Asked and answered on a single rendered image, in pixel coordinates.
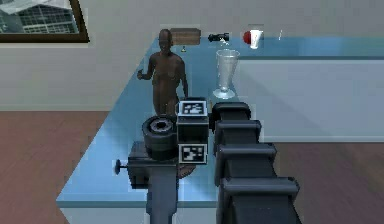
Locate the thin white stick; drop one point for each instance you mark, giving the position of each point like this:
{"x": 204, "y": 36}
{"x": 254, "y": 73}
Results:
{"x": 280, "y": 34}

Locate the white cup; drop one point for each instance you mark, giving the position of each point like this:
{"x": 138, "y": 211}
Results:
{"x": 256, "y": 38}

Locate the brown wooden box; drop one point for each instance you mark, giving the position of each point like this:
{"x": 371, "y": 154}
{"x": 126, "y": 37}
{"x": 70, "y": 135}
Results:
{"x": 185, "y": 36}

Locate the dark framed wall picture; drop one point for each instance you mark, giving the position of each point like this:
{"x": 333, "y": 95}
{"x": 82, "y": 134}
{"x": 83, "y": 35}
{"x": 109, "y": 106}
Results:
{"x": 36, "y": 16}

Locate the white counter with blue top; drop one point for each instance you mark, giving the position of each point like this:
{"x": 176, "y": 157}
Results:
{"x": 300, "y": 100}

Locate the brown human figure statue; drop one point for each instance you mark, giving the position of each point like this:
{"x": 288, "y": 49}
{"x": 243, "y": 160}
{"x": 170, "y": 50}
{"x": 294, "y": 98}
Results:
{"x": 166, "y": 73}

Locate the black spray bottle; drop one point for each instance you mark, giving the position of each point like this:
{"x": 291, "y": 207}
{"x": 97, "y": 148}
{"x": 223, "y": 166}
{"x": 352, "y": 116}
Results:
{"x": 218, "y": 37}

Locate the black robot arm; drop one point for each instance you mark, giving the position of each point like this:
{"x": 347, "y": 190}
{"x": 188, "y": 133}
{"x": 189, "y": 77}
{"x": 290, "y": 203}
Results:
{"x": 246, "y": 166}

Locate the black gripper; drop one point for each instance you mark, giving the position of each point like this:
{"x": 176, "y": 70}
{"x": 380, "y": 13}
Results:
{"x": 160, "y": 133}

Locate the red ball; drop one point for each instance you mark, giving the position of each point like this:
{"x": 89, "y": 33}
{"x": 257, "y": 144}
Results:
{"x": 246, "y": 37}

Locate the clear glass vase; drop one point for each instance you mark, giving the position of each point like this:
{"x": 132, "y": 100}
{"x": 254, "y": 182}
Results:
{"x": 226, "y": 73}

